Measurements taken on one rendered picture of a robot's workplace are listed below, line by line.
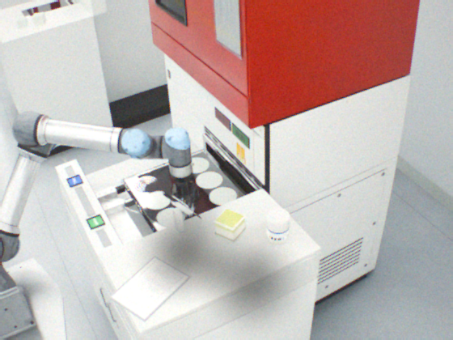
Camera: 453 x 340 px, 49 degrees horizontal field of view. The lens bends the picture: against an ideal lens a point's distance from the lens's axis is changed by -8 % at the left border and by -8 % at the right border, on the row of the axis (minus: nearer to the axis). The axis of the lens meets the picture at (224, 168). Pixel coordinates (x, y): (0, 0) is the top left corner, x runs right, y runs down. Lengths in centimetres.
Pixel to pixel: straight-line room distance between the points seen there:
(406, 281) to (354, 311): 36
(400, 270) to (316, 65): 153
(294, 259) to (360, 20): 81
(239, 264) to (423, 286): 150
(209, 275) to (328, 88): 74
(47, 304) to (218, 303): 60
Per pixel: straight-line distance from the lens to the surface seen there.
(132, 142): 152
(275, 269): 161
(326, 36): 173
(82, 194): 198
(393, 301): 282
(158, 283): 160
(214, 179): 203
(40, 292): 188
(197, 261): 164
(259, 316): 174
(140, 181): 206
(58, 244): 323
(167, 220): 188
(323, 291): 263
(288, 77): 169
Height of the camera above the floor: 218
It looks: 38 degrees down
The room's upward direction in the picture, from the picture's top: 4 degrees counter-clockwise
